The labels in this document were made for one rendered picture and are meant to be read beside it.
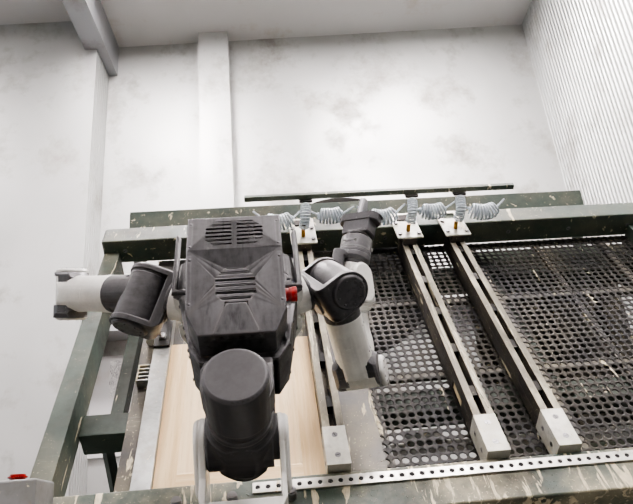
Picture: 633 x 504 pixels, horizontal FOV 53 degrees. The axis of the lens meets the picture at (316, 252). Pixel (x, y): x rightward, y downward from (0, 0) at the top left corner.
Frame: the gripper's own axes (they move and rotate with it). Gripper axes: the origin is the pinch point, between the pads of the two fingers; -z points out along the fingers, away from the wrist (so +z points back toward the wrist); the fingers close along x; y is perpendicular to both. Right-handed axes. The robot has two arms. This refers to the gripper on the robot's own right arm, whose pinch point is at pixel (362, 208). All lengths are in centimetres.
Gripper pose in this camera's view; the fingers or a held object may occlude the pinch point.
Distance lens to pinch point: 182.7
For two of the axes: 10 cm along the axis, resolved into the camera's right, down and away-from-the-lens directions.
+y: 4.8, 5.0, 7.2
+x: -8.6, 1.0, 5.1
